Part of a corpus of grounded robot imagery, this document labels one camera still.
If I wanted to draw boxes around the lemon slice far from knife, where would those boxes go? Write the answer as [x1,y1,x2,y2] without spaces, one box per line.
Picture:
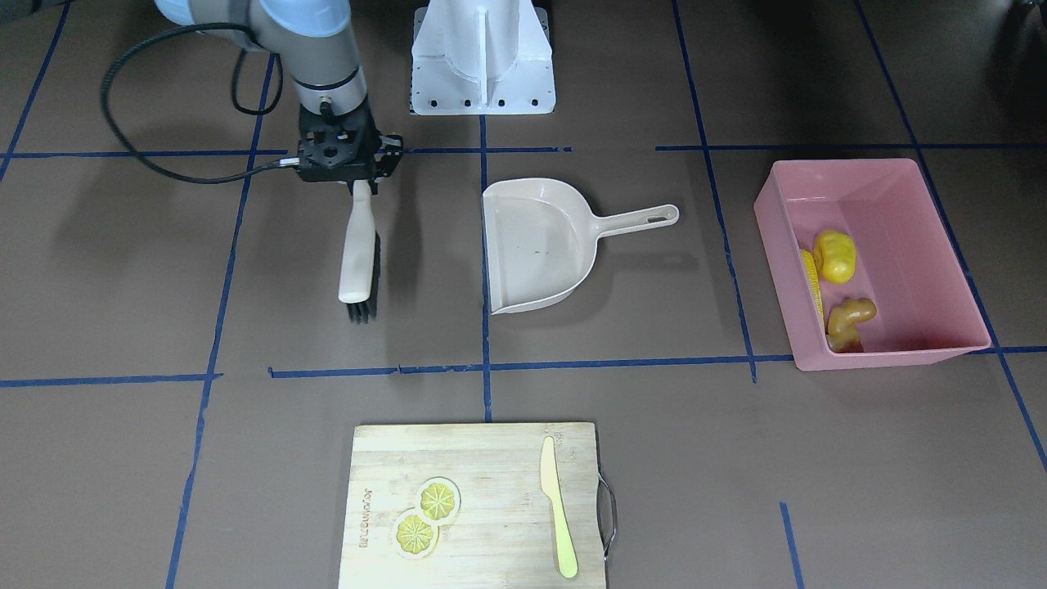
[389,509,440,560]

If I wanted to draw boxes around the beige hand brush black bristles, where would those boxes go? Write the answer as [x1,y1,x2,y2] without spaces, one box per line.
[338,179,380,325]

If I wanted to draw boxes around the yellow plastic toy knife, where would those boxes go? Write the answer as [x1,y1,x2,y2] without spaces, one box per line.
[539,436,579,579]

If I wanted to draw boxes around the tan toy ginger root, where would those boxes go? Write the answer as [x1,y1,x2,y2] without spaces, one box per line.
[826,298,878,353]

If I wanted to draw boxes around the beige plastic dustpan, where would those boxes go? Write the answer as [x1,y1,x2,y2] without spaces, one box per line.
[482,178,680,316]

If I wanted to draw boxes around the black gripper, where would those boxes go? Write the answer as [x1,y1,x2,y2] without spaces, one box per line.
[298,98,404,197]

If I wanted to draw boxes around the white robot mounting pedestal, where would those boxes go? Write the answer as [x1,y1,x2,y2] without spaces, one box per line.
[409,1,557,116]

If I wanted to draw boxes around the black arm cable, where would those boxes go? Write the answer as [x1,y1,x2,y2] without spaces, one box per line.
[101,22,299,186]

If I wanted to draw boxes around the pink plastic bin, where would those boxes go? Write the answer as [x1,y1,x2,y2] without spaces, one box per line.
[754,158,992,371]

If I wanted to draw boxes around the wooden cutting board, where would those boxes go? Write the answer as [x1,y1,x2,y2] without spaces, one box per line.
[338,422,614,588]

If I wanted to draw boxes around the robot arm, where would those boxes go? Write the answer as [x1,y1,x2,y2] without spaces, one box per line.
[155,1,403,184]

